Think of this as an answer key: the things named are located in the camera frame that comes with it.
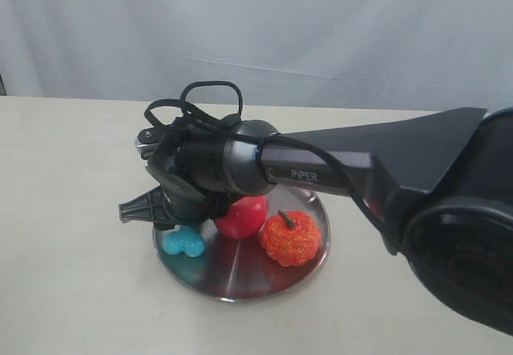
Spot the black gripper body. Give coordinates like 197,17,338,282
146,129,224,224

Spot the turquoise toy bone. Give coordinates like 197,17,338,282
162,225,206,258

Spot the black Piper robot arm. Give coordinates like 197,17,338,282
119,107,512,334

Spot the red apple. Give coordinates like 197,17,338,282
213,196,268,240

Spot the round stainless steel plate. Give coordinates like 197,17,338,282
153,187,331,302

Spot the orange toy pumpkin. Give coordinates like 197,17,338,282
261,210,323,267

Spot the white backdrop curtain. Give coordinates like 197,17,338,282
1,0,512,111

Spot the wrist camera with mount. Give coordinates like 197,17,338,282
135,118,190,160

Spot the black camera cable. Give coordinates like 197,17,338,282
143,80,400,256

